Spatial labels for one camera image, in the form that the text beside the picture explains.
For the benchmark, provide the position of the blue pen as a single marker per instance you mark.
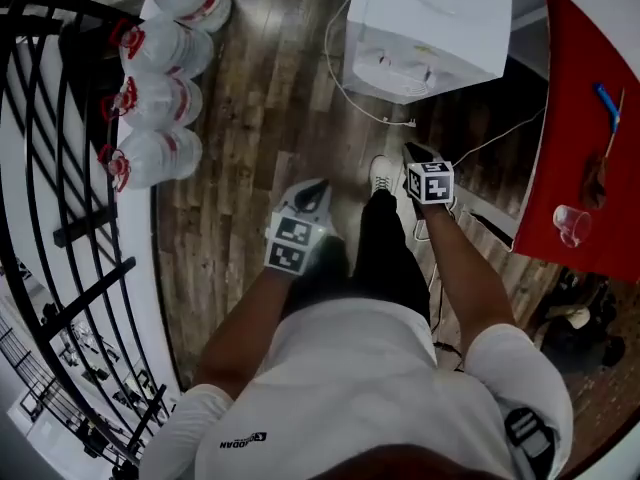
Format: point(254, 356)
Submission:
point(607, 105)

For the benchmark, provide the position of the white table with red edge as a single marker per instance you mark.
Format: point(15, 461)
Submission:
point(492, 220)

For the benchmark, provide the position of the black metal railing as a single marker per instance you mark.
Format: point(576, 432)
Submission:
point(30, 218)

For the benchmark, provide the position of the person's white t-shirt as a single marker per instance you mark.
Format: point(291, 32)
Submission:
point(360, 383)

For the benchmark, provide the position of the black backpack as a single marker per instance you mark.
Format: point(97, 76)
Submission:
point(580, 338)

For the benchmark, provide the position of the person's right forearm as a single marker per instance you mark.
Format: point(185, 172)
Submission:
point(465, 278)

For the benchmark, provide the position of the person's black trousers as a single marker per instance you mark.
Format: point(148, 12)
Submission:
point(385, 253)

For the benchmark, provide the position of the thin stick with brown tuft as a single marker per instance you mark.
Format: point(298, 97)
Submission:
point(595, 178)

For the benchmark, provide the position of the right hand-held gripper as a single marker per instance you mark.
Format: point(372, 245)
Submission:
point(432, 183)

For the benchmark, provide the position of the person's left forearm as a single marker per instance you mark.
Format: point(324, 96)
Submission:
point(240, 333)

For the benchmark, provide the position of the white water dispenser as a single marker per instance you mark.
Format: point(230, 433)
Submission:
point(430, 33)

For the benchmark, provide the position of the clear plastic cup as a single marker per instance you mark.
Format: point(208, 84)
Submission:
point(572, 225)

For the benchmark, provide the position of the person's right white shoe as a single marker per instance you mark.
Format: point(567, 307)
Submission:
point(382, 173)

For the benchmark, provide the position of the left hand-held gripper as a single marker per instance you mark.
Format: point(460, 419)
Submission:
point(292, 243)

